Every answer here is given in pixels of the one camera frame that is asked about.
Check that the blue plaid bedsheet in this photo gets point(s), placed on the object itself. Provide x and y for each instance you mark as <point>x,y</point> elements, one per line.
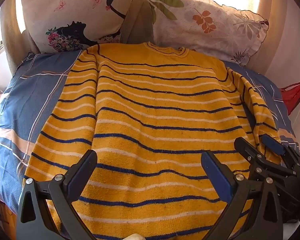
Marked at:
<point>27,100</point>

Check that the beige headboard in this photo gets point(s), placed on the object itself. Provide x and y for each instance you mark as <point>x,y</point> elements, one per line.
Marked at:
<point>15,42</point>

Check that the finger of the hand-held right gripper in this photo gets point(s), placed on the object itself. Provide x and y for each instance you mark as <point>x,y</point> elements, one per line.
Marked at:
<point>272,143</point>
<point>248,152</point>

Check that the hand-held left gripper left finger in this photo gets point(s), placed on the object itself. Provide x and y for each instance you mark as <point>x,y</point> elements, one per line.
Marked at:
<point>73,187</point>

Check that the leaf print pillow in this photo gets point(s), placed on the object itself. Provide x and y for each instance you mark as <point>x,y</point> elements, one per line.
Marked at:
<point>215,30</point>

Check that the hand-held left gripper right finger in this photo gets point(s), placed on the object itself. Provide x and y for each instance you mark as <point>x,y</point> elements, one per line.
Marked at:
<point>218,177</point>

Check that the silhouette print pillow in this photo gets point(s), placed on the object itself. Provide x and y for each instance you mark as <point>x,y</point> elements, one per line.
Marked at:
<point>72,5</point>

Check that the yellow striped sweater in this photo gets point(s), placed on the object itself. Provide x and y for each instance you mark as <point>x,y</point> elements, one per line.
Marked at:
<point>152,130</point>

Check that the red cloth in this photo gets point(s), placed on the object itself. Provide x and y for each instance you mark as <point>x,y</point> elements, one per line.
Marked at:
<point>292,95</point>

